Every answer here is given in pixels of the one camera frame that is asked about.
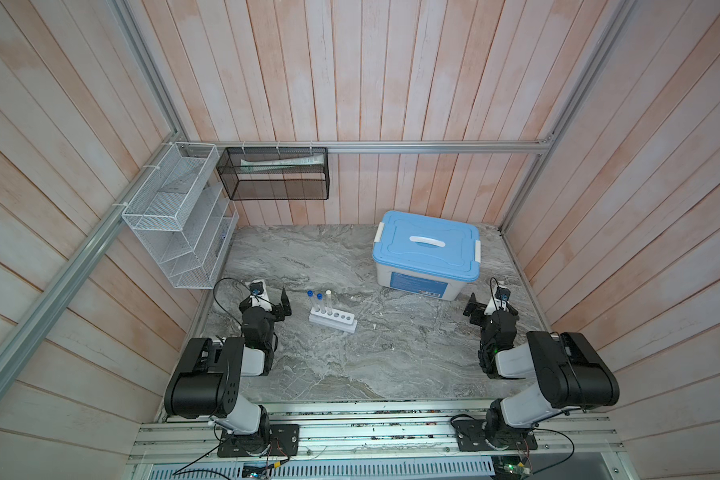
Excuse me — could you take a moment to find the white plastic storage bin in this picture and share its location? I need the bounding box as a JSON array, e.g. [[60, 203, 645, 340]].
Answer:
[[373, 223, 482, 302]]

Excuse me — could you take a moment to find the blue plastic bin lid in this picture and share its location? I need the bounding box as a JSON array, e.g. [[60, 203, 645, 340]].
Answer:
[[372, 211, 481, 283]]

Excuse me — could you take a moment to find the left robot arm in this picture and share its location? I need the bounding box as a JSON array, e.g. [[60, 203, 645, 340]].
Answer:
[[164, 281, 299, 458]]

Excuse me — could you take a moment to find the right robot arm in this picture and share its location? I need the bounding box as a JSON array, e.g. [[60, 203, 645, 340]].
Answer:
[[453, 287, 620, 450]]

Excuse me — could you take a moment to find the white test tube rack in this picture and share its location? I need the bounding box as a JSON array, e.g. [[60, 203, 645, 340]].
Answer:
[[309, 308, 358, 333]]

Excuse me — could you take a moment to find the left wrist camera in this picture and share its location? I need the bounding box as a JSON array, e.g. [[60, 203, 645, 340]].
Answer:
[[248, 280, 266, 298]]

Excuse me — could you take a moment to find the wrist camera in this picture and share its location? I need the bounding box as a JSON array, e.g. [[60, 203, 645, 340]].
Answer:
[[248, 280, 266, 298], [494, 286, 511, 303]]

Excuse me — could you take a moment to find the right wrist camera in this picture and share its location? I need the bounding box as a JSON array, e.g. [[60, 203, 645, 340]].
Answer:
[[494, 286, 511, 303]]

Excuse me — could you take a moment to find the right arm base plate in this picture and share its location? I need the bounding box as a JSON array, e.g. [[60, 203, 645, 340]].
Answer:
[[449, 414, 538, 452]]

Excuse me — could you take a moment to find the white wire mesh shelf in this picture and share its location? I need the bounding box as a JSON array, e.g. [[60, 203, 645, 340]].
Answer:
[[122, 142, 239, 290]]

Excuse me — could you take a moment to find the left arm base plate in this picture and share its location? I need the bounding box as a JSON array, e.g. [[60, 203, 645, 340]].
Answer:
[[217, 424, 300, 458]]

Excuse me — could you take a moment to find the black wire mesh basket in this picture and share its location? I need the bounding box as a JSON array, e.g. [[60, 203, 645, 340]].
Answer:
[[216, 146, 331, 201]]

